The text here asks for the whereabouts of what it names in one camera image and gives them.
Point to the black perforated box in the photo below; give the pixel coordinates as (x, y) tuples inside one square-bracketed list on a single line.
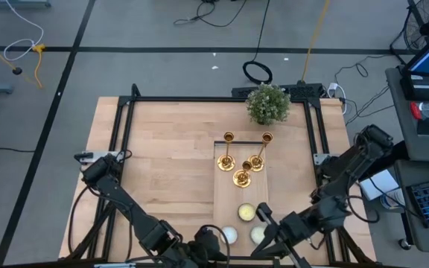
[(304, 92)]

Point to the white cardboard box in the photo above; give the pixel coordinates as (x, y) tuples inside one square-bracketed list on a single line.
[(382, 185)]

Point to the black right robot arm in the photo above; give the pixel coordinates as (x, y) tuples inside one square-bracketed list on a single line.
[(348, 175)]

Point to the black caster wheel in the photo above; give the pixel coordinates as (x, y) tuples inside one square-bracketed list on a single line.
[(405, 244)]

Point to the black floor fan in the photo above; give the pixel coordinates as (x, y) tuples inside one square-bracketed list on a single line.
[(428, 26)]

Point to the grey white flat item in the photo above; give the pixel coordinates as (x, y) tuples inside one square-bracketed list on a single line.
[(114, 265)]

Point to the yellow round candle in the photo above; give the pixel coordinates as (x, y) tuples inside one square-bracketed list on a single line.
[(247, 212)]

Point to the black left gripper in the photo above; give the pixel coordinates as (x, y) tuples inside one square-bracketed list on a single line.
[(199, 258)]

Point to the wooden shelf riser black legs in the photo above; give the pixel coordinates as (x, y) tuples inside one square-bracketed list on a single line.
[(225, 201)]

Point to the white and blue item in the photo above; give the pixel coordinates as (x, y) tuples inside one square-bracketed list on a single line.
[(393, 201)]

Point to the white power adapter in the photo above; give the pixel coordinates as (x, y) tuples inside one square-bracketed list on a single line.
[(333, 87)]

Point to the green potted plant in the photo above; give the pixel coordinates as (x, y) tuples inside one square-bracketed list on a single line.
[(267, 104)]

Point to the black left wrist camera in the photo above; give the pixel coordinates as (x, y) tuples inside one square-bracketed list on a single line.
[(207, 238)]

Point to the black label printer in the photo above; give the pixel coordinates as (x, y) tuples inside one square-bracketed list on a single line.
[(419, 91)]

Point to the gold candlestick holder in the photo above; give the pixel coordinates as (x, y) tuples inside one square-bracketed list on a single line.
[(242, 178), (226, 163), (256, 163)]

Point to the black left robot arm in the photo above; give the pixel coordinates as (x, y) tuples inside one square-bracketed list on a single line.
[(125, 204)]

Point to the cream candle dark rim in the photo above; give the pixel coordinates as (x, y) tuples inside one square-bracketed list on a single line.
[(257, 234)]

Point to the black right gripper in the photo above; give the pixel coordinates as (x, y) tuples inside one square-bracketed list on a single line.
[(296, 227)]

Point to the white round candle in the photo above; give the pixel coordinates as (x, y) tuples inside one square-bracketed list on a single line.
[(231, 234)]

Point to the black aluminium rig frame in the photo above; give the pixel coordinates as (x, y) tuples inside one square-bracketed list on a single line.
[(184, 99)]

